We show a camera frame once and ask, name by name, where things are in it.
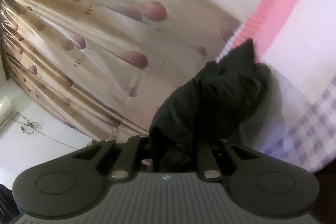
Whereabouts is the beige leaf print curtain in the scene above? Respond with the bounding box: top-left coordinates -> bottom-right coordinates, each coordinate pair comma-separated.
1,0 -> 240,142

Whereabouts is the pink purple checked bedsheet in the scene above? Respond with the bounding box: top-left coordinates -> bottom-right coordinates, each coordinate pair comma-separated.
222,0 -> 335,172

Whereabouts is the white air conditioner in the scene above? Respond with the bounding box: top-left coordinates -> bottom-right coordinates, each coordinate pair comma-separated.
0,96 -> 17,131

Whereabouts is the grey wall cable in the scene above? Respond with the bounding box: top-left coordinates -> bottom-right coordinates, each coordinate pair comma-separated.
14,111 -> 87,151

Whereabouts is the black puffer jacket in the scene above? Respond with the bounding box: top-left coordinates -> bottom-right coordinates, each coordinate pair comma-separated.
149,39 -> 270,172

